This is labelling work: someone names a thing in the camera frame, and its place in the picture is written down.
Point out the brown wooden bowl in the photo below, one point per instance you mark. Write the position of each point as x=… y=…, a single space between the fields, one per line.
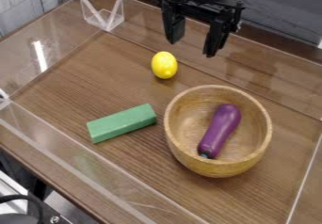
x=185 y=119

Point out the purple toy eggplant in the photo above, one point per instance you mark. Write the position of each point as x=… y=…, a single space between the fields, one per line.
x=224 y=121

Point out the green rectangular block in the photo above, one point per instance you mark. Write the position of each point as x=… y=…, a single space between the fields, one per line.
x=121 y=122

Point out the black metal bracket with bolt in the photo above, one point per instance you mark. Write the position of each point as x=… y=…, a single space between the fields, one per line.
x=50 y=216

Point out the clear acrylic tray wall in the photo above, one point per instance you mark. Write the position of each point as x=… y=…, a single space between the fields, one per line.
x=68 y=73

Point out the yellow toy lemon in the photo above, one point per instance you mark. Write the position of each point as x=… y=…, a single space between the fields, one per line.
x=164 y=65

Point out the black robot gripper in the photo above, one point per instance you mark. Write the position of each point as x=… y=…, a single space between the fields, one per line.
x=203 y=10

